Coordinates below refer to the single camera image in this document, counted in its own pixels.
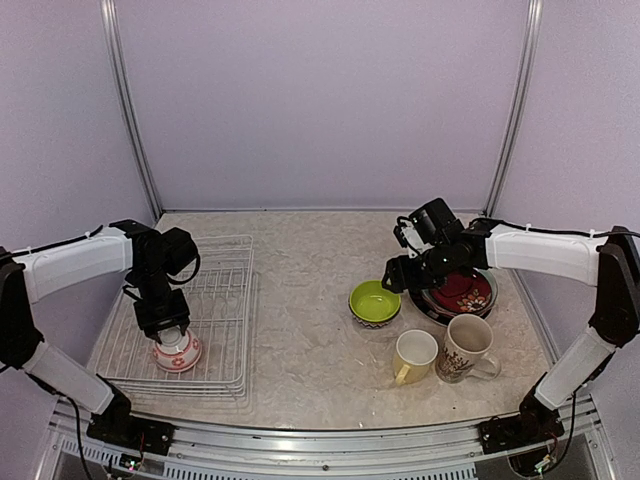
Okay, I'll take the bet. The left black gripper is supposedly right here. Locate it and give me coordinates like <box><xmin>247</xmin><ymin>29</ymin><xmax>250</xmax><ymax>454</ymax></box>
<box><xmin>133</xmin><ymin>266</ymin><xmax>190</xmax><ymax>341</ymax></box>

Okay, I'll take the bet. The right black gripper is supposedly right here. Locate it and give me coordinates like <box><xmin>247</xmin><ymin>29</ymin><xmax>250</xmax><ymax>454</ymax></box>
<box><xmin>382</xmin><ymin>242</ymin><xmax>455</xmax><ymax>293</ymax></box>

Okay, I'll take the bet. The red white floral teacup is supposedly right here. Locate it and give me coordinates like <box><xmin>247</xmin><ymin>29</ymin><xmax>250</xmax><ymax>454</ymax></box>
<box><xmin>152</xmin><ymin>326</ymin><xmax>202</xmax><ymax>373</ymax></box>

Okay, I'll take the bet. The green bowl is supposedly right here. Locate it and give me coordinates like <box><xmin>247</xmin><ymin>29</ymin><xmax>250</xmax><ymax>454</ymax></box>
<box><xmin>349</xmin><ymin>280</ymin><xmax>401</xmax><ymax>320</ymax></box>

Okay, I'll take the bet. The blue white patterned bowl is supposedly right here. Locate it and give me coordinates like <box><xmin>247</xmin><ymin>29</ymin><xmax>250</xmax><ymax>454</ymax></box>
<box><xmin>351</xmin><ymin>311</ymin><xmax>399</xmax><ymax>329</ymax></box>

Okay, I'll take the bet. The pale yellow mug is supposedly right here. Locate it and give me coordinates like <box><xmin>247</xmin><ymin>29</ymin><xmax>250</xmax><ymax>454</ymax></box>
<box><xmin>392</xmin><ymin>329</ymin><xmax>439</xmax><ymax>386</ymax></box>

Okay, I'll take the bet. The small black square plate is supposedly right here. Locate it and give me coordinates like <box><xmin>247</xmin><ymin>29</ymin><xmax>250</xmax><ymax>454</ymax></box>
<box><xmin>428</xmin><ymin>270</ymin><xmax>495</xmax><ymax>314</ymax></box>

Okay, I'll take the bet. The light green flower plate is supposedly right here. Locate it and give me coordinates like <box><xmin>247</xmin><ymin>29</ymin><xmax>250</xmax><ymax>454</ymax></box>
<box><xmin>418</xmin><ymin>267</ymin><xmax>500</xmax><ymax>321</ymax></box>

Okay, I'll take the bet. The teal patterned mug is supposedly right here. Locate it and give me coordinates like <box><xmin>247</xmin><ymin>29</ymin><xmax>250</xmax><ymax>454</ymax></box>
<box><xmin>435</xmin><ymin>314</ymin><xmax>502</xmax><ymax>384</ymax></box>

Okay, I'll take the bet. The black striped rim plate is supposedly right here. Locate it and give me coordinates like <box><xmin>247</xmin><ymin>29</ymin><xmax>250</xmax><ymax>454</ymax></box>
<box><xmin>410</xmin><ymin>289</ymin><xmax>496</xmax><ymax>326</ymax></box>

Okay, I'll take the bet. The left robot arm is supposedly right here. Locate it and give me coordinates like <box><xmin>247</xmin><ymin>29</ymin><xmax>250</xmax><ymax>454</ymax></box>
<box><xmin>1</xmin><ymin>220</ymin><xmax>201</xmax><ymax>445</ymax></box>

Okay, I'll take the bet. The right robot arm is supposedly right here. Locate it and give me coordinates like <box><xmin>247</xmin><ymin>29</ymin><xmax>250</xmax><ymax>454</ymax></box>
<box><xmin>382</xmin><ymin>198</ymin><xmax>639</xmax><ymax>444</ymax></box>

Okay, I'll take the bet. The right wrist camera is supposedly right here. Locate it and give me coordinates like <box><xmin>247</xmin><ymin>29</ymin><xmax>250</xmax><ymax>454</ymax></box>
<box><xmin>393</xmin><ymin>216</ymin><xmax>432</xmax><ymax>258</ymax></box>

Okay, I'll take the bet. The white wire dish rack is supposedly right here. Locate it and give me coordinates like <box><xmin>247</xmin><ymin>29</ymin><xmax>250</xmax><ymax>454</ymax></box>
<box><xmin>89</xmin><ymin>235</ymin><xmax>254</xmax><ymax>398</ymax></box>

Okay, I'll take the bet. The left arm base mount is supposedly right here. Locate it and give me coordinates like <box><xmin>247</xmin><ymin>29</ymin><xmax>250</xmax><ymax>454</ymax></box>
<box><xmin>87</xmin><ymin>382</ymin><xmax>176</xmax><ymax>456</ymax></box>

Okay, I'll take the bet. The aluminium front rail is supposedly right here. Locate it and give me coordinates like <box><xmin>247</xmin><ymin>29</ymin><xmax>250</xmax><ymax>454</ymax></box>
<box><xmin>47</xmin><ymin>417</ymin><xmax>616</xmax><ymax>480</ymax></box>

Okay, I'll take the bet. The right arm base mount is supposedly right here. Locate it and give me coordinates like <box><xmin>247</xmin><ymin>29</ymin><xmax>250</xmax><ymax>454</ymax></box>
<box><xmin>478</xmin><ymin>388</ymin><xmax>565</xmax><ymax>454</ymax></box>

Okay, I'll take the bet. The right aluminium corner post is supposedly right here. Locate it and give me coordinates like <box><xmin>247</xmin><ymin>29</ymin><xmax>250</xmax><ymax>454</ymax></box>
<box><xmin>482</xmin><ymin>0</ymin><xmax>544</xmax><ymax>217</ymax></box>

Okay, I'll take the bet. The aluminium corner post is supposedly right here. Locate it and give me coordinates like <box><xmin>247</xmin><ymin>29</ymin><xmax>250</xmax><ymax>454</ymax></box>
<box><xmin>99</xmin><ymin>0</ymin><xmax>164</xmax><ymax>221</ymax></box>
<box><xmin>482</xmin><ymin>0</ymin><xmax>544</xmax><ymax>217</ymax></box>

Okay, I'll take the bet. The left aluminium corner post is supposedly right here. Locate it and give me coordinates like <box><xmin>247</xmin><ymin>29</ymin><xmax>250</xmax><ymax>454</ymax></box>
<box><xmin>99</xmin><ymin>0</ymin><xmax>164</xmax><ymax>221</ymax></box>

